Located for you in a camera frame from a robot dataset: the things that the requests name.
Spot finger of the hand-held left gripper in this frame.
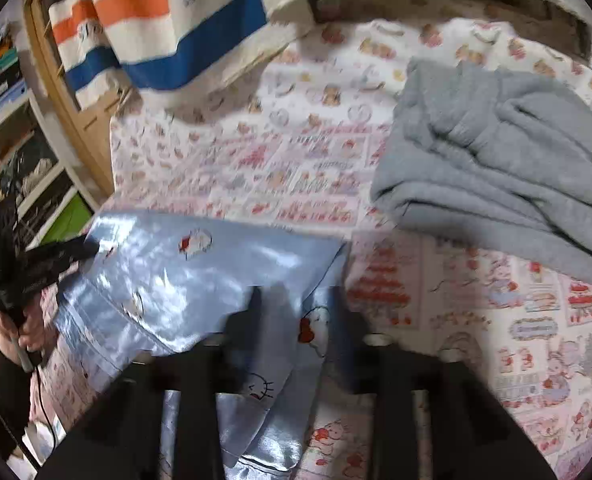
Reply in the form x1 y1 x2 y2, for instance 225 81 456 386
46 234 100 276

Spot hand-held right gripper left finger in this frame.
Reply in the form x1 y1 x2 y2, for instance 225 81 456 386
41 285 266 480

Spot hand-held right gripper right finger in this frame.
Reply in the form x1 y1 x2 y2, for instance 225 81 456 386
326 285 559 480

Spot light blue satin pants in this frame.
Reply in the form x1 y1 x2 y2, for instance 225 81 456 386
56 210 351 475

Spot person's left forearm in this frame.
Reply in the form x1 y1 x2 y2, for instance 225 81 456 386
0 342 36 463

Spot person's left hand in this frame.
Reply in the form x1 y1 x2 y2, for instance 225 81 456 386
0 291 48 367

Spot green storage bin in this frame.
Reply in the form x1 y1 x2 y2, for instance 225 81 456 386
38 192 95 247

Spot white shelf unit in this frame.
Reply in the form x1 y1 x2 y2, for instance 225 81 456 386
0 10 103 271

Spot stack of coloured storage boxes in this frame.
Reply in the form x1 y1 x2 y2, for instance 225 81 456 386
0 25 31 117

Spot folded grey clothing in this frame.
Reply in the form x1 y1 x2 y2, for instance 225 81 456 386
370 56 592 292

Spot black cable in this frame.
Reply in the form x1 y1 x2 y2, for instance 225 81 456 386
23 360 59 458

